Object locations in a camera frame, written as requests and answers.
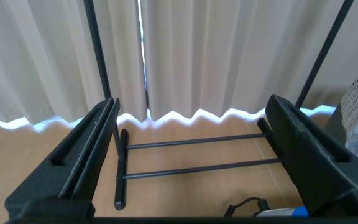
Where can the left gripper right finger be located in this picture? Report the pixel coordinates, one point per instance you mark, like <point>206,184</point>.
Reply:
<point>315,168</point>

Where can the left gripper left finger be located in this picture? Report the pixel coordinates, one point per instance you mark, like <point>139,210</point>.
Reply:
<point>73,168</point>

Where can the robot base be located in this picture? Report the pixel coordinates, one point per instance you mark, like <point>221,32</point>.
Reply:
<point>281,213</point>

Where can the white laundry basket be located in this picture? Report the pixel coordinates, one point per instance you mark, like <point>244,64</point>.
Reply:
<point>357,99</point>

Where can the black clothes rack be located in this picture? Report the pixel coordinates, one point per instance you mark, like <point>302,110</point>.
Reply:
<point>98,46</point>

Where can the beige curtain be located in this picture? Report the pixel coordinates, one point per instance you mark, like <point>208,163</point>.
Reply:
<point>197,62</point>

